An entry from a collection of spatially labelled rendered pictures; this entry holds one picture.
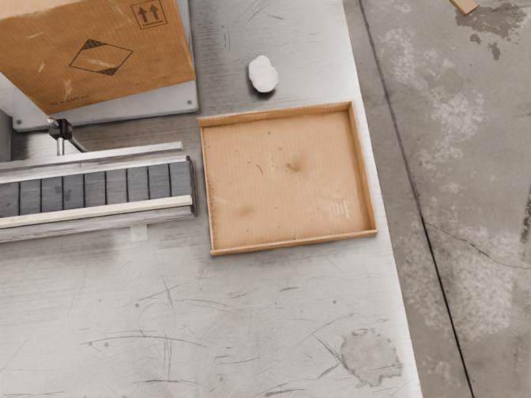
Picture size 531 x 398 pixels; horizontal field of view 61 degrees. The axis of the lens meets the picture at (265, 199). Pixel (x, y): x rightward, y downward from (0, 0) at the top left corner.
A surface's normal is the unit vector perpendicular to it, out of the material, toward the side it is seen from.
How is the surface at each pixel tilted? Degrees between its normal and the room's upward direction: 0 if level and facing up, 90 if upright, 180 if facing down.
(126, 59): 90
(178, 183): 0
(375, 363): 0
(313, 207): 0
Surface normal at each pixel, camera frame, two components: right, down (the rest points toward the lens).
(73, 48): 0.26, 0.93
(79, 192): 0.00, -0.25
